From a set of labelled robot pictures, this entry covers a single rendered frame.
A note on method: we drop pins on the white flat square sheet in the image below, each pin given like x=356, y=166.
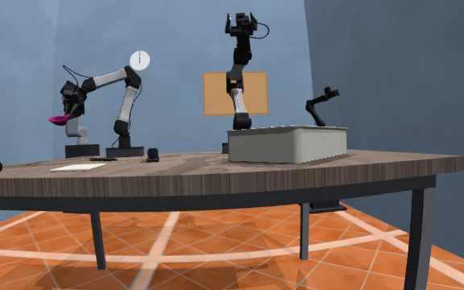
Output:
x=77, y=167

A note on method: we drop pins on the pink plastic scoop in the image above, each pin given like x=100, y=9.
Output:
x=59, y=120

